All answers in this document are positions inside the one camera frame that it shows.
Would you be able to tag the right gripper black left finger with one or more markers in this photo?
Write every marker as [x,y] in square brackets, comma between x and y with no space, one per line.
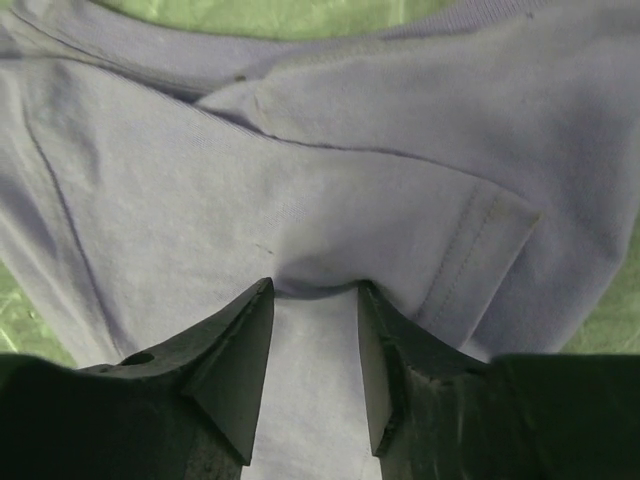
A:
[186,408]

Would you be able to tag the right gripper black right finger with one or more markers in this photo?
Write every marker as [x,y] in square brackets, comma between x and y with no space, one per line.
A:
[436,413]

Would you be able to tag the lavender t shirt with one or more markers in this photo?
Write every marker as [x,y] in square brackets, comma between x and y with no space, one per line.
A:
[481,166]

